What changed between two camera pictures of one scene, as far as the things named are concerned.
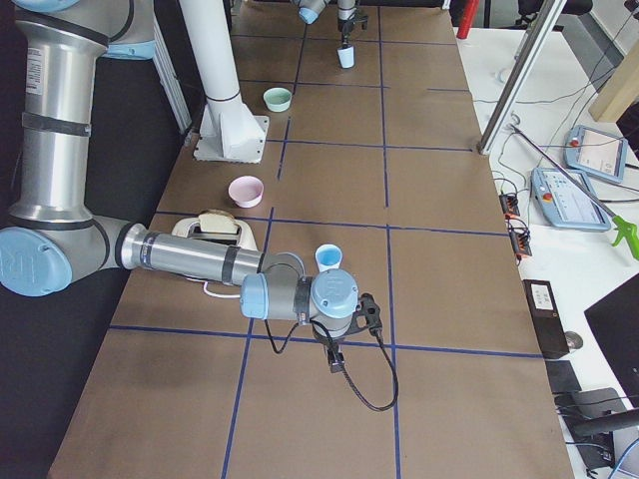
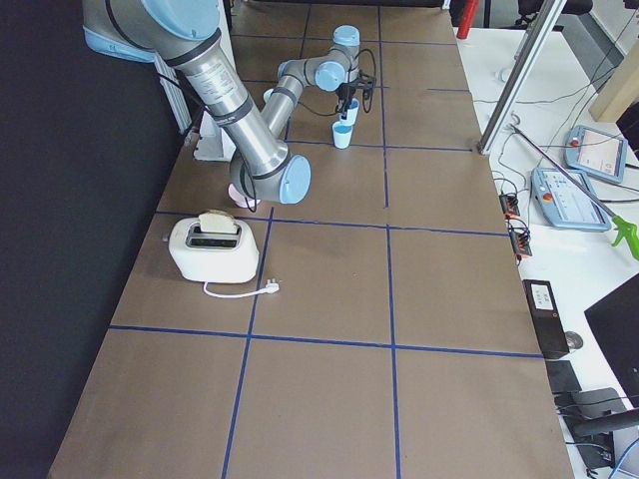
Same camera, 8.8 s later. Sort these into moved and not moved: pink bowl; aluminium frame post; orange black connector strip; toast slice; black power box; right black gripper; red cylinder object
Moved: right black gripper
Not moved: orange black connector strip; red cylinder object; pink bowl; aluminium frame post; black power box; toast slice
